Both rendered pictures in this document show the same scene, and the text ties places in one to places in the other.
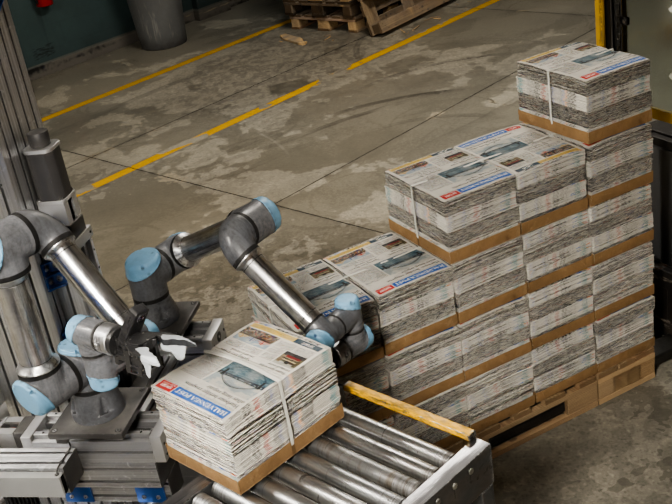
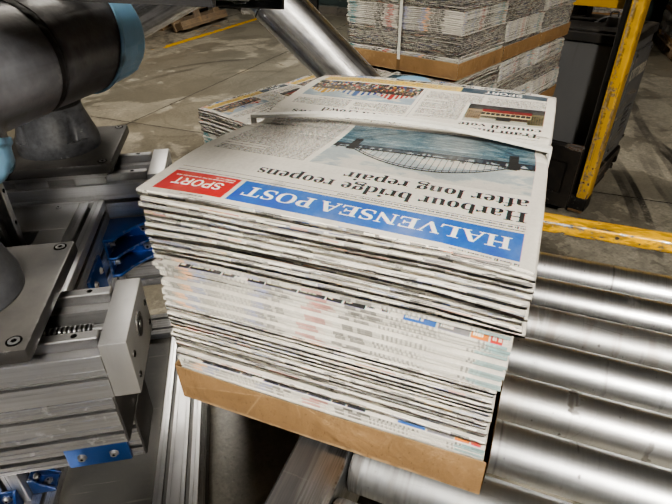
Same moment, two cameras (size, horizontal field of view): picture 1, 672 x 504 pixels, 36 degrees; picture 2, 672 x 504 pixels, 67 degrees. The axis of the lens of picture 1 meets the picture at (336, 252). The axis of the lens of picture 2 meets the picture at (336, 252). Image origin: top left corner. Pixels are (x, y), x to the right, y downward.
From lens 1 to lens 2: 227 cm
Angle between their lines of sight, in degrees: 23
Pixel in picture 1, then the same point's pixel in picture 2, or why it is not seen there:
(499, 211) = (495, 24)
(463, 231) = (471, 39)
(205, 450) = (345, 375)
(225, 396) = (439, 193)
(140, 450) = (76, 377)
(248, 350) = (371, 108)
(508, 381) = not seen: hidden behind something
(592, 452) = not seen: hidden behind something
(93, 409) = not seen: outside the picture
